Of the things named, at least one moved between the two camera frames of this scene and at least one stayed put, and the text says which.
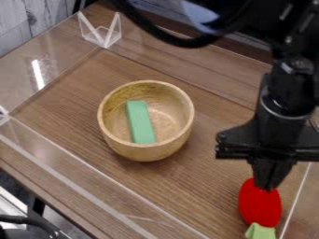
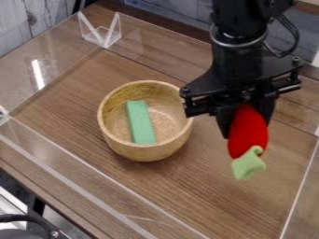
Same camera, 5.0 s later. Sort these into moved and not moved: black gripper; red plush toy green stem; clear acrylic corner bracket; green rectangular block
Moved: red plush toy green stem; black gripper
Not moved: green rectangular block; clear acrylic corner bracket
